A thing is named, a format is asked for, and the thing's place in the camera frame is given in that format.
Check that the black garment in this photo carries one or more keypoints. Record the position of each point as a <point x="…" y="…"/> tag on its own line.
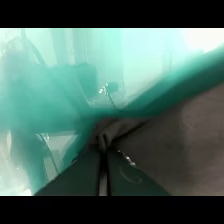
<point x="186" y="143"/>

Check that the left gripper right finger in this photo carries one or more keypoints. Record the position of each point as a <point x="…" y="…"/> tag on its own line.
<point x="133" y="181"/>

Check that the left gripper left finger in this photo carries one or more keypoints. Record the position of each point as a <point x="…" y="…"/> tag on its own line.
<point x="80" y="176"/>

